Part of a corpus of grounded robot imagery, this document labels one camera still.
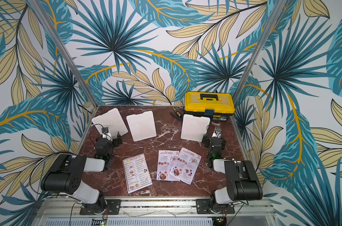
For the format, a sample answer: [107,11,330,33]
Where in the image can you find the restaurant special menu sheet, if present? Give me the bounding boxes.
[170,148,202,185]

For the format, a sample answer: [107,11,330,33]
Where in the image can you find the left white menu rack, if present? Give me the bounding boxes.
[91,108,128,138]

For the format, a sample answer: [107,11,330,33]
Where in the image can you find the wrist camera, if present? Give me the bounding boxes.
[102,127,112,140]
[212,128,221,139]

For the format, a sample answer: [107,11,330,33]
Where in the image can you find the aluminium front rail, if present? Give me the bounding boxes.
[32,196,279,226]

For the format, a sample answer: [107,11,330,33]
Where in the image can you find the yellow black toolbox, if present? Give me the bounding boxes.
[184,91,235,121]

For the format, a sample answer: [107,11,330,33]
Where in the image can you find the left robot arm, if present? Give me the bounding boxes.
[41,134,123,215]

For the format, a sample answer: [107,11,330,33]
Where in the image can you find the pink menu sheet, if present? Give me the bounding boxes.
[156,150,179,181]

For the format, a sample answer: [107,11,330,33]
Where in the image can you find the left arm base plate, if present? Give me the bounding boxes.
[80,199,121,215]

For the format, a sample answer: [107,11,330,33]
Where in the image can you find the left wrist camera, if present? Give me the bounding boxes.
[102,127,112,140]

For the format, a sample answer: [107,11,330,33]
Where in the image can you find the right white menu rack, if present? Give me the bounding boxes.
[181,114,210,142]

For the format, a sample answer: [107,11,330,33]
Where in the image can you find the middle white menu rack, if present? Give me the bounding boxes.
[126,111,157,142]

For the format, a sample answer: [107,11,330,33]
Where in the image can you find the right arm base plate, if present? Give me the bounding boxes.
[195,198,235,214]

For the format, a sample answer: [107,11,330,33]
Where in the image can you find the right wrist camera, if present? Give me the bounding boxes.
[212,128,221,139]

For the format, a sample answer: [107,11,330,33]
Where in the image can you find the white menu rack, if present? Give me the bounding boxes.
[91,108,128,138]
[126,111,157,142]
[181,114,210,142]

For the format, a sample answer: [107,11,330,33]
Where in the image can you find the yellow black screwdriver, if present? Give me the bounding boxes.
[173,108,182,117]

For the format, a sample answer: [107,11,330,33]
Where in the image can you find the yellow header menu sheet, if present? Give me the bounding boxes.
[122,153,153,194]

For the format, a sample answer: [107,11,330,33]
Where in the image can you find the blue handled pliers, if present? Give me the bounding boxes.
[171,112,182,121]

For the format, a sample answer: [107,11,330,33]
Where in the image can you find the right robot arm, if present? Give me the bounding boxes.
[199,132,263,214]

